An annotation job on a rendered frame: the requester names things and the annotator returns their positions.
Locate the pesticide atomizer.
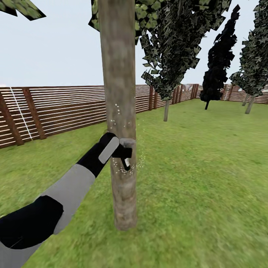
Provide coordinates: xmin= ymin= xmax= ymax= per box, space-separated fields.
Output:
xmin=121 ymin=158 xmax=131 ymax=171

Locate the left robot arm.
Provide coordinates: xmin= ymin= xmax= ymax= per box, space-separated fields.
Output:
xmin=0 ymin=133 xmax=136 ymax=268

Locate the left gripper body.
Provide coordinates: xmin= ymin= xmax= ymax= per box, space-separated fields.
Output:
xmin=112 ymin=146 xmax=133 ymax=158

